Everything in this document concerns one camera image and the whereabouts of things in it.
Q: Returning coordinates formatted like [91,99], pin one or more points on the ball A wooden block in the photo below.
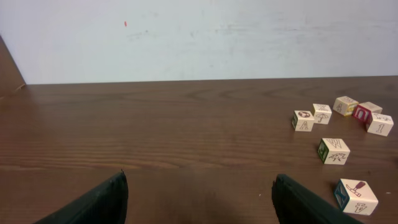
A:
[303,121]

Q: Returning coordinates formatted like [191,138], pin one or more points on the red side wooden block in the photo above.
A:
[364,110]

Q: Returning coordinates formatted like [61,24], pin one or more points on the green N wooden block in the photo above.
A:
[380,124]

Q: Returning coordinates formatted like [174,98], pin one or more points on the yellow side wooden block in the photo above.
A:
[345,105]

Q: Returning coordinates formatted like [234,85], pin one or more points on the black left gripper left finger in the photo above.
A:
[105,203]

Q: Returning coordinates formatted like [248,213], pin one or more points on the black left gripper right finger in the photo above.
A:
[293,203]

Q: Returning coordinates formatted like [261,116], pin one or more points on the W wooden block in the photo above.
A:
[333,151]

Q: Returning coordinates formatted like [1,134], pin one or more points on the hammer wooden block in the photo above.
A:
[355,196]

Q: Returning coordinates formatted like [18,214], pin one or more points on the umbrella wooden block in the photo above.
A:
[321,113]

